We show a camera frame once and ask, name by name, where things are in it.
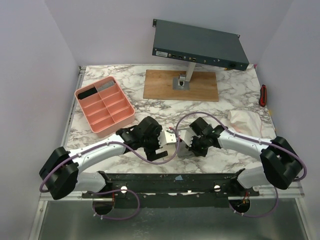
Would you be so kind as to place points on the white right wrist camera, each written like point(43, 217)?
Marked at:
point(186, 135)

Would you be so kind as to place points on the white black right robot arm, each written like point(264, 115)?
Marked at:
point(279, 166)

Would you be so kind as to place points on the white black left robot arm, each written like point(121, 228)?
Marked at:
point(64, 171)

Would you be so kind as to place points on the blue-grey rack network device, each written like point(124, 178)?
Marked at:
point(199, 45)

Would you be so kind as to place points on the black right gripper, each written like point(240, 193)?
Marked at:
point(196, 149)

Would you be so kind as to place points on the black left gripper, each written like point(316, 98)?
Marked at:
point(151, 155)

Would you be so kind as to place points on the metal support stand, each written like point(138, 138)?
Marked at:
point(186, 76)

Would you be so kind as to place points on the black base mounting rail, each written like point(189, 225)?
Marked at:
point(159, 190)

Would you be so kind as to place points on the wooden base board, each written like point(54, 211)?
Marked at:
point(170, 85)

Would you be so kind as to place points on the pink compartment organizer tray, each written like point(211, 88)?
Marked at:
point(108, 110)

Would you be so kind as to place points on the grey cream underwear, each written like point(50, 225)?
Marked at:
point(184, 152)

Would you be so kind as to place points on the grey striped item in tray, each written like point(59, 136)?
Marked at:
point(106, 85)

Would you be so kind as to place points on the red black utility knife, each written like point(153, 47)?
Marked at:
point(263, 96)

